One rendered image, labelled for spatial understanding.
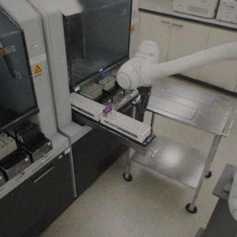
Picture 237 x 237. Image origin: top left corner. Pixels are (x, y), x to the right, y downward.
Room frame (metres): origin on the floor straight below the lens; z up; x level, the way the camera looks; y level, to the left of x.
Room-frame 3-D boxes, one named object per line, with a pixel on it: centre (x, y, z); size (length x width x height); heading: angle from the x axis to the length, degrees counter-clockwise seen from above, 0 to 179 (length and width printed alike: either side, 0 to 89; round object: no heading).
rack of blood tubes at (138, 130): (1.17, -0.04, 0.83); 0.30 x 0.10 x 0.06; 56
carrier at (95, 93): (1.50, 0.16, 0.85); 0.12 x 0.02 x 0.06; 146
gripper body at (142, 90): (1.12, -0.13, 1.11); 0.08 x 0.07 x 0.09; 145
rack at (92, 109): (1.35, 0.22, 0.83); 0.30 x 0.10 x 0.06; 55
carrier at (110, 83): (1.62, 0.08, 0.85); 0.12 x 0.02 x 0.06; 145
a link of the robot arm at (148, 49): (1.10, -0.12, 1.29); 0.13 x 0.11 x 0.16; 152
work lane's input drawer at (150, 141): (1.25, 0.07, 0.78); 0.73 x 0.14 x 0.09; 55
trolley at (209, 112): (1.49, -0.46, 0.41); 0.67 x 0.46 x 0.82; 60
